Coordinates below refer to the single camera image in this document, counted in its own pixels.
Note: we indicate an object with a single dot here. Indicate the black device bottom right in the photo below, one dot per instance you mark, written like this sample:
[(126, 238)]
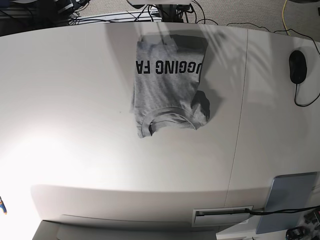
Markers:
[(296, 233)]

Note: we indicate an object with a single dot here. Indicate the black power adapter box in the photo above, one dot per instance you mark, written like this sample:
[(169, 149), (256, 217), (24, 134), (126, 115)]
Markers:
[(64, 7)]

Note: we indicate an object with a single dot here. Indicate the white cable grommet tray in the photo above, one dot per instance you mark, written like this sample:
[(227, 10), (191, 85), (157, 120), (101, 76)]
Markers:
[(212, 217)]

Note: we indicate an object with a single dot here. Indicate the grey laptop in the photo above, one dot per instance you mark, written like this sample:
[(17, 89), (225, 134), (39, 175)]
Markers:
[(290, 191)]

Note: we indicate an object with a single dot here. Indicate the blue orange pen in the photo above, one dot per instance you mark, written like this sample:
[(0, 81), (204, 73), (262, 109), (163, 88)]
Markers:
[(2, 206)]

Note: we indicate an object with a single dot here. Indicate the black computer mouse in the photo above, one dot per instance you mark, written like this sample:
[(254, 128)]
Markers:
[(297, 67)]

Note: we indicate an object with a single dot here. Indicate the grey T-shirt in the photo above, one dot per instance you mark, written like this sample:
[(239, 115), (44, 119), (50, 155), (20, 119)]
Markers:
[(166, 85)]

